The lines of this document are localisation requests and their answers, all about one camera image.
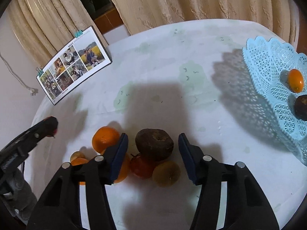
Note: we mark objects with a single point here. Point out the beige curtain left panel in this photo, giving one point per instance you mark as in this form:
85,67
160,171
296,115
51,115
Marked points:
44,27

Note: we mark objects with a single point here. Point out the white floral tablecloth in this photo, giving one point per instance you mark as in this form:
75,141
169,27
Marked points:
189,78

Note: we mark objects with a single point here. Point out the yellow-brown round fruit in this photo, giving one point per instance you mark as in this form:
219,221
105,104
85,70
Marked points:
166,174

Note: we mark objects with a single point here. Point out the beige curtain panel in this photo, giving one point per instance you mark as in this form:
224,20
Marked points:
279,16
44,27

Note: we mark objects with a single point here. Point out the orange tangerine behind finger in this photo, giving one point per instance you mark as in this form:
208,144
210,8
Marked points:
124,170

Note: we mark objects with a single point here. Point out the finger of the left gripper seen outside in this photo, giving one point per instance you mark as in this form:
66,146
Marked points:
32,136

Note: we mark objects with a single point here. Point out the small tan longan fruit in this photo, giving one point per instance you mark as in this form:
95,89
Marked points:
77,154

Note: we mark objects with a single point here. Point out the teal binder clip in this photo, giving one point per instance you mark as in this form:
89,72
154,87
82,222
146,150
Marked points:
77,33
40,71

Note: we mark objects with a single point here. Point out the red cherry tomato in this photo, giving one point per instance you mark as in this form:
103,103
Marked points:
141,167

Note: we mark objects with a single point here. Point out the dark brown round fruit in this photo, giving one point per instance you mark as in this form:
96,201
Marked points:
300,107

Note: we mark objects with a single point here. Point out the light blue lattice basket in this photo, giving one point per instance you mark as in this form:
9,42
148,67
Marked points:
268,63

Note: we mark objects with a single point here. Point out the beige curtain right panel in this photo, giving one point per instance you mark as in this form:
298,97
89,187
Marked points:
279,16

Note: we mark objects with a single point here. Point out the grey gloved hand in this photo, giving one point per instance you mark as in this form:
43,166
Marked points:
19,199

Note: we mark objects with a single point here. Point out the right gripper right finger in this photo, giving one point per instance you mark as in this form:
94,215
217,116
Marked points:
247,206

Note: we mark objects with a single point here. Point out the teal binder clip right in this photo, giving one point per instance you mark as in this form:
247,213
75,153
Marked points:
77,33

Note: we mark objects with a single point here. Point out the teal binder clip left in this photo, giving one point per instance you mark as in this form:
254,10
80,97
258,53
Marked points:
40,71

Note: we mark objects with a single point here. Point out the small orange kumquat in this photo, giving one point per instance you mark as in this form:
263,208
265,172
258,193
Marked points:
295,80

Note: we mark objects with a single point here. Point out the large orange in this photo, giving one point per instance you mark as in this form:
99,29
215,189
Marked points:
104,138

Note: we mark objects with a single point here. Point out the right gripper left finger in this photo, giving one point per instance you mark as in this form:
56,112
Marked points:
59,205

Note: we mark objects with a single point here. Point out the small orange tangerine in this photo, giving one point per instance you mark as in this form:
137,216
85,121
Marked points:
79,162

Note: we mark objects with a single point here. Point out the photo collage display board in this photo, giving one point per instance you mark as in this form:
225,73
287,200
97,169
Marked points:
78,60

